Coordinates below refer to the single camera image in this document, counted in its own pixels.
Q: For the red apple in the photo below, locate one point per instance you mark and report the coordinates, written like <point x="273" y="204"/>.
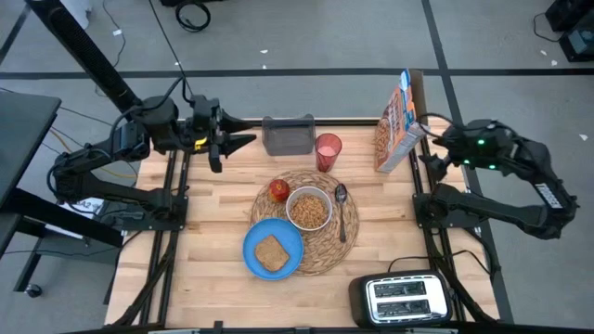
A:
<point x="279" y="191"/>

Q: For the white plastic object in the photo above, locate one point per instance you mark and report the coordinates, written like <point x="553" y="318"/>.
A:
<point x="76" y="11"/>

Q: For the brown cereal heap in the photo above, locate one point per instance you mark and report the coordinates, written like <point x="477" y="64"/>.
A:
<point x="308" y="211"/>

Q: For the black clamp post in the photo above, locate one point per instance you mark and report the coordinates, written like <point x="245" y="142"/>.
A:
<point x="217" y="327"/>

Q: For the blue plate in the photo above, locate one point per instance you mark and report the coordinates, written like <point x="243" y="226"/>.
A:
<point x="260" y="227"/>

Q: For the black equipment case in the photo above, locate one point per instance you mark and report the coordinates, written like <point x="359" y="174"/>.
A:
<point x="577" y="44"/>
<point x="571" y="11"/>

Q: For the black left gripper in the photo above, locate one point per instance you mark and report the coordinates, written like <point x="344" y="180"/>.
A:
<point x="206" y="125"/>

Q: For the dark metal spoon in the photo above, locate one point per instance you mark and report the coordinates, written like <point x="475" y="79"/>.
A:
<point x="341" y="192"/>

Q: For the black slanted support beam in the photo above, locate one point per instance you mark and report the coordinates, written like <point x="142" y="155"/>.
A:
<point x="74" y="42"/>

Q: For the round woven placemat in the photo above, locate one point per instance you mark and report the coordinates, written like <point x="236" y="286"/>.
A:
<point x="325" y="255"/>

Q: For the black low support beam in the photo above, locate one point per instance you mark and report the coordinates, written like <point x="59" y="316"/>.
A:
<point x="55" y="213"/>

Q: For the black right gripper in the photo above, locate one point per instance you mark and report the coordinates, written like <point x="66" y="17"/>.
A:
<point x="459" y="146"/>

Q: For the brown toast slice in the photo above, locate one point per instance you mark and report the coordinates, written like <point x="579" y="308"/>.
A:
<point x="271" y="253"/>

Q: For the black metal table frame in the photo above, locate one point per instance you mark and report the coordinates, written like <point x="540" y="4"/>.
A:
<point x="348" y="122"/>

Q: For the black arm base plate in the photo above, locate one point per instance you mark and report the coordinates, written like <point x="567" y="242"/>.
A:
<point x="139" y="222"/>
<point x="464" y="222"/>

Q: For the white bowl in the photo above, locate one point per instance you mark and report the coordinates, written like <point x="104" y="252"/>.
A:
<point x="287" y="209"/>

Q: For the red translucent cup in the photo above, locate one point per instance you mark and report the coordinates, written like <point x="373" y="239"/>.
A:
<point x="328" y="153"/>

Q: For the black desk top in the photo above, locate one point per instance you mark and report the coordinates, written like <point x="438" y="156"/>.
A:
<point x="23" y="139"/>

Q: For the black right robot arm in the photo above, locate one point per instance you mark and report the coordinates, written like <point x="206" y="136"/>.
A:
<point x="487" y="211"/>

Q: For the black caster wheel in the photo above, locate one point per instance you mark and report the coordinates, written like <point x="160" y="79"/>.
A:
<point x="33" y="291"/>

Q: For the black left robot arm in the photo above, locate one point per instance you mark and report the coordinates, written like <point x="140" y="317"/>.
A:
<point x="139" y="139"/>

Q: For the Cheerios Protein cereal box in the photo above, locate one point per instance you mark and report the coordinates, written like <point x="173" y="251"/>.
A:
<point x="394" y="139"/>

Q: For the black silver toaster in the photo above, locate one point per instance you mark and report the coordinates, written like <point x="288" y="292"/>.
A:
<point x="359" y="297"/>

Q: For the white SA2 label sheet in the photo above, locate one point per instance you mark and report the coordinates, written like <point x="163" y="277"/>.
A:
<point x="90" y="206"/>

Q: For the grey plastic tray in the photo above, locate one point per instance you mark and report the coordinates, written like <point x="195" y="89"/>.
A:
<point x="287" y="141"/>

